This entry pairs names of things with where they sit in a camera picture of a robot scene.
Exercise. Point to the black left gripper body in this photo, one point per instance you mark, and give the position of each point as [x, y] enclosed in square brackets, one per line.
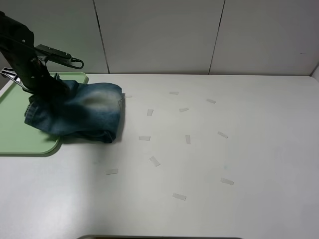
[35, 76]

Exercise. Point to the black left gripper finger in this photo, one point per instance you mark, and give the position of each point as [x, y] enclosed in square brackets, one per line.
[11, 74]
[64, 89]

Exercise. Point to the blue children's denim shorts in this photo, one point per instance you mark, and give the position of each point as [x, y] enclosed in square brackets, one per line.
[89, 111]

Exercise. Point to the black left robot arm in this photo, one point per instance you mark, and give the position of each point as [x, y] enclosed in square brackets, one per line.
[16, 41]

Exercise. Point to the light green plastic tray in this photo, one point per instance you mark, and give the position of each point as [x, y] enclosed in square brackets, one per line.
[16, 137]

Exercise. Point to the clear tape strip upper left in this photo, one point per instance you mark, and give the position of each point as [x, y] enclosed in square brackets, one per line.
[150, 112]

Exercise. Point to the clear tape strip centre left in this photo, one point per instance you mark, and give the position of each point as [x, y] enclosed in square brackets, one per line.
[144, 138]

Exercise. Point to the clear tape strip lower left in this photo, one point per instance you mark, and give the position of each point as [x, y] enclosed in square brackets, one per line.
[112, 171]

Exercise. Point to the clear tape strip tilted middle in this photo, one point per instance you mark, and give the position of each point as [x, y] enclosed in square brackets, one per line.
[154, 161]

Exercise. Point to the clear tape strip upper middle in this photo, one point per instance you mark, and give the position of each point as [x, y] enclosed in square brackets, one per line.
[183, 109]

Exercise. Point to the clear tape strip bottom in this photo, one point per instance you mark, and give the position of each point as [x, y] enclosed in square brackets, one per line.
[179, 196]

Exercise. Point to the clear tape strip far right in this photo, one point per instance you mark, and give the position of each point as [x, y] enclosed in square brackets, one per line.
[222, 134]

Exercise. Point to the clear tape strip lower right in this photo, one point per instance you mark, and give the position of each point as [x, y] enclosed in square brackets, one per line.
[226, 181]

